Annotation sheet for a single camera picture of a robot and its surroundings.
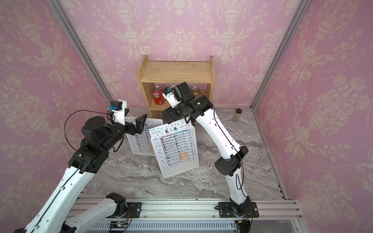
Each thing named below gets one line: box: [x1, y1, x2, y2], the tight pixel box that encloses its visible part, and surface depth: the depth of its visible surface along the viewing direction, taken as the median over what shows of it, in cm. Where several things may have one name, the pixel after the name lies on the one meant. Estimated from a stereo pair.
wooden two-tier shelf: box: [135, 54, 216, 118], surface depth 82 cm
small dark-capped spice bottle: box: [232, 108, 243, 122], surface depth 108 cm
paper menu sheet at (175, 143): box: [148, 118, 198, 171], surface depth 76 cm
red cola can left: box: [152, 85, 166, 106], surface depth 88 cm
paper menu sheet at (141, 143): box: [128, 127, 156, 157], surface depth 89 cm
